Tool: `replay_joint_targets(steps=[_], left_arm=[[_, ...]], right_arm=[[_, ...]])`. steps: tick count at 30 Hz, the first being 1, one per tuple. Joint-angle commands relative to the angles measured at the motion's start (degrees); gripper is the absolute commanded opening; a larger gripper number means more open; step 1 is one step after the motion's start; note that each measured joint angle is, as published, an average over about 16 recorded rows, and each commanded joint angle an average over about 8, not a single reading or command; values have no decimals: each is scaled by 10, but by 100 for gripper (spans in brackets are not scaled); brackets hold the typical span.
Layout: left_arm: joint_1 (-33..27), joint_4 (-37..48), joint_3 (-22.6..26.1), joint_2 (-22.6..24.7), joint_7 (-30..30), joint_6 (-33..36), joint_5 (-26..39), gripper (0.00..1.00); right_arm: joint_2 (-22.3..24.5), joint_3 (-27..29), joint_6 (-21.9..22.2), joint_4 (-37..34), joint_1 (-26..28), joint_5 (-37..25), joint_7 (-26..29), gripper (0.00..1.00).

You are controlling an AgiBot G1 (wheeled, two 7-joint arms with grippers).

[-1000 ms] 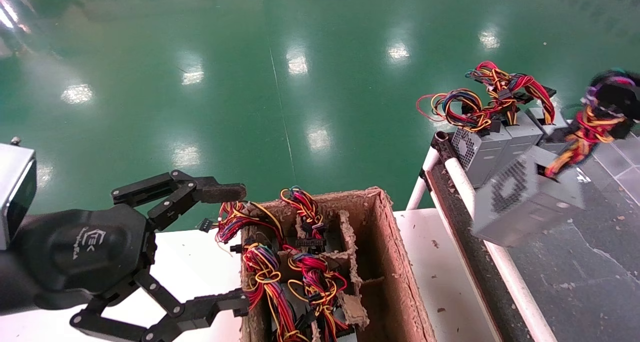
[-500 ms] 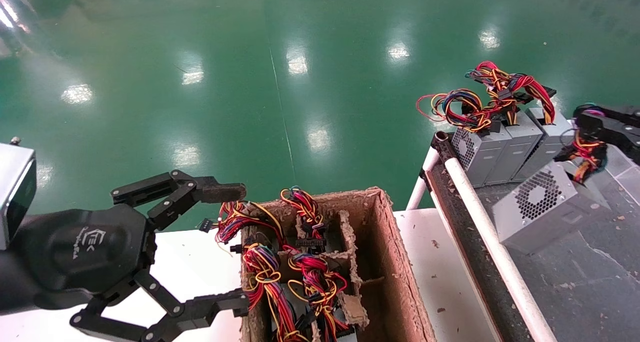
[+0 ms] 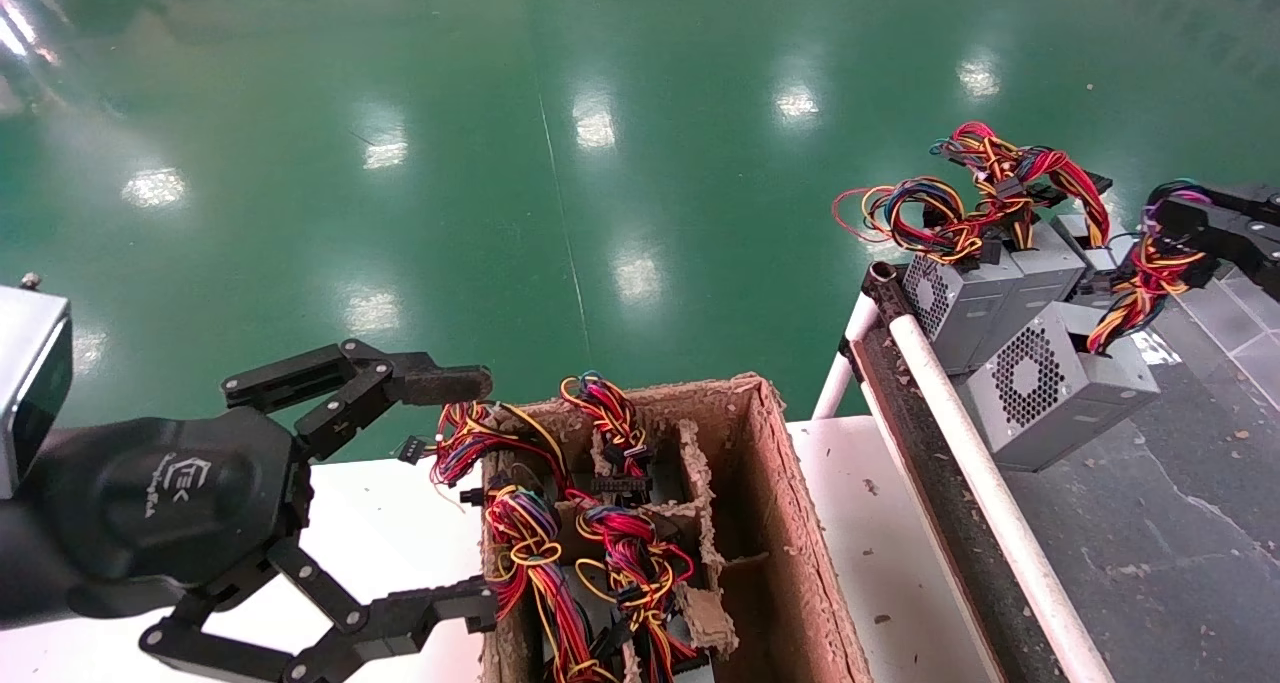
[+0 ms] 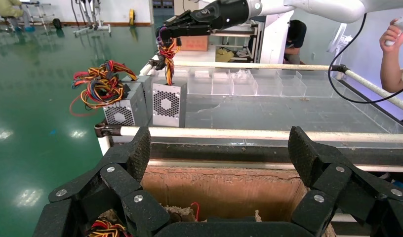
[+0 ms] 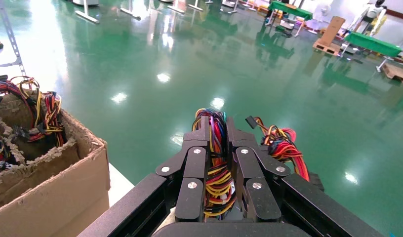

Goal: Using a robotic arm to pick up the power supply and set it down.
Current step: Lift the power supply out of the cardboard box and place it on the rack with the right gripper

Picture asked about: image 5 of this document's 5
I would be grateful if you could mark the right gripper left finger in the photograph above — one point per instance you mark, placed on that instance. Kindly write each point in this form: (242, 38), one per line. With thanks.
(195, 183)

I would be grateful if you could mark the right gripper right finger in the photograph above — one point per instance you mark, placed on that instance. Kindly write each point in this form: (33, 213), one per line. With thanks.
(253, 183)

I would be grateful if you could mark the brown cardboard divider box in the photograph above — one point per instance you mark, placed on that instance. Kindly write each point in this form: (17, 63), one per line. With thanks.
(57, 202)

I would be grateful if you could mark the small wooden pallet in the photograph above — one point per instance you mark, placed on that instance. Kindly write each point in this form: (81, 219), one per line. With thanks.
(326, 48)

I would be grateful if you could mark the upright cardboard carton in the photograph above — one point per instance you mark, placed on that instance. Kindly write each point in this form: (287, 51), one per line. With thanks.
(332, 31)

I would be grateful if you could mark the white stand foot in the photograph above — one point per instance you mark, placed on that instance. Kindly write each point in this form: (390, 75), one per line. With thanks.
(176, 8)
(87, 14)
(131, 12)

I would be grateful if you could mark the small green cloth table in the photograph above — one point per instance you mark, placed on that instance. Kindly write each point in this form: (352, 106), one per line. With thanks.
(290, 9)

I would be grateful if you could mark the white standing fan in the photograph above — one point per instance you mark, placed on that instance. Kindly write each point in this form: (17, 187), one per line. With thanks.
(321, 18)

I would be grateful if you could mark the large wooden pallet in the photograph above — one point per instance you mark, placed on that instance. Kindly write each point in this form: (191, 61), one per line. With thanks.
(397, 73)

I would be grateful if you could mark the large green cloth table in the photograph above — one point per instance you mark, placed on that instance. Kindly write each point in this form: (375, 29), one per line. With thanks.
(373, 44)

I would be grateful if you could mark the perforated metal bracket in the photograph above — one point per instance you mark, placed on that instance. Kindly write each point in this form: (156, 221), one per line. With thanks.
(12, 39)

